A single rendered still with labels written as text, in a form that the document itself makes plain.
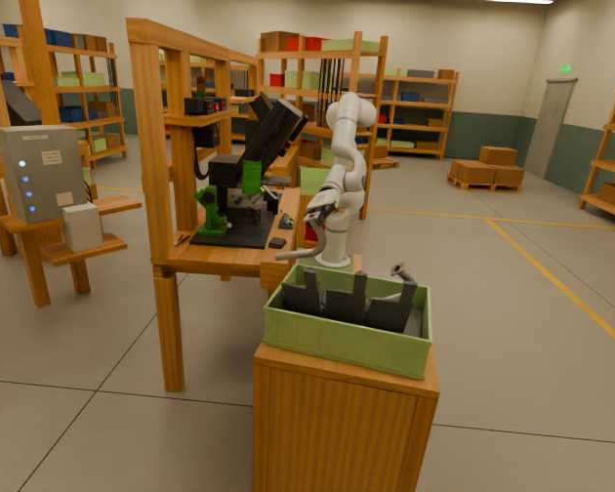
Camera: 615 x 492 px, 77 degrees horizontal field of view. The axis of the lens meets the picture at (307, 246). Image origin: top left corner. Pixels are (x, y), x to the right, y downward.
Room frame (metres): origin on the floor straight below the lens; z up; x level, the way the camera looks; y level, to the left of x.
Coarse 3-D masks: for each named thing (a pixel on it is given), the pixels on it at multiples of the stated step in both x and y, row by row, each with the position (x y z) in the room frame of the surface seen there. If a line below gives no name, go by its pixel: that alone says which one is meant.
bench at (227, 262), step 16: (176, 240) 2.00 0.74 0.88; (176, 256) 1.80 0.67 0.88; (192, 256) 1.81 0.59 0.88; (208, 256) 1.84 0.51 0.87; (224, 256) 1.84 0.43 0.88; (240, 256) 1.85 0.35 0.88; (256, 256) 1.87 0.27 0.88; (160, 272) 1.77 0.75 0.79; (192, 272) 1.84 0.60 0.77; (208, 272) 1.84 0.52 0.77; (224, 272) 1.84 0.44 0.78; (240, 272) 1.84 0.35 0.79; (256, 272) 1.84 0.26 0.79; (160, 288) 1.76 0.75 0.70; (176, 288) 1.84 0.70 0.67; (160, 304) 1.76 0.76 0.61; (176, 304) 1.82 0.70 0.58; (160, 320) 1.76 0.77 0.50; (176, 320) 1.80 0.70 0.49; (160, 336) 1.76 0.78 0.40; (176, 336) 1.78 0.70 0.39; (176, 352) 1.77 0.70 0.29; (176, 368) 1.76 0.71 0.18; (176, 384) 1.76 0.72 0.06
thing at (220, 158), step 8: (216, 160) 2.52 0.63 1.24; (224, 160) 2.53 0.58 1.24; (232, 160) 2.55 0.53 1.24; (208, 168) 2.47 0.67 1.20; (216, 168) 2.47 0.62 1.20; (224, 168) 2.47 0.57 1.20; (232, 168) 2.47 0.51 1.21; (216, 176) 2.47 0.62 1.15; (224, 176) 2.47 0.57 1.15; (232, 176) 2.47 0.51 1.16; (216, 184) 2.47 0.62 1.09; (224, 184) 2.47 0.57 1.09; (232, 184) 2.47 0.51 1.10; (240, 184) 2.61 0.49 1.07; (224, 192) 2.47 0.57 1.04; (224, 200) 2.47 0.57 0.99; (224, 208) 2.47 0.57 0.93
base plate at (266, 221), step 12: (264, 204) 2.73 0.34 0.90; (264, 216) 2.46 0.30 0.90; (228, 228) 2.19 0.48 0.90; (240, 228) 2.20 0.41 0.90; (252, 228) 2.21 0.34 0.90; (264, 228) 2.23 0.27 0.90; (192, 240) 1.97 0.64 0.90; (204, 240) 1.98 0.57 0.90; (216, 240) 1.99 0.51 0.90; (228, 240) 2.00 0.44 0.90; (240, 240) 2.02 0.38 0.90; (252, 240) 2.03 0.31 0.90; (264, 240) 2.04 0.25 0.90
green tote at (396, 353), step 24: (336, 288) 1.59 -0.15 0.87; (384, 288) 1.54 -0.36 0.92; (288, 312) 1.22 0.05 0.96; (288, 336) 1.22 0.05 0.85; (312, 336) 1.20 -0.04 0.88; (336, 336) 1.18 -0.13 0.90; (360, 336) 1.16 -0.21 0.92; (384, 336) 1.14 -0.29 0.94; (408, 336) 1.12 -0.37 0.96; (336, 360) 1.18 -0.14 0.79; (360, 360) 1.16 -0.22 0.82; (384, 360) 1.14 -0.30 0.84; (408, 360) 1.12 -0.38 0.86
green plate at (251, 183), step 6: (246, 162) 2.42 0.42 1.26; (252, 162) 2.42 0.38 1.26; (258, 162) 2.42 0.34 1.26; (246, 168) 2.41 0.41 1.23; (252, 168) 2.41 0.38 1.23; (258, 168) 2.41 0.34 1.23; (252, 174) 2.40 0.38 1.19; (258, 174) 2.40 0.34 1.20; (246, 180) 2.39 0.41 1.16; (252, 180) 2.39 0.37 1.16; (258, 180) 2.39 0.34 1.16; (246, 186) 2.38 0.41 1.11; (252, 186) 2.38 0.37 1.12; (258, 186) 2.38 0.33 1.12; (246, 192) 2.37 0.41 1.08; (252, 192) 2.37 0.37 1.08
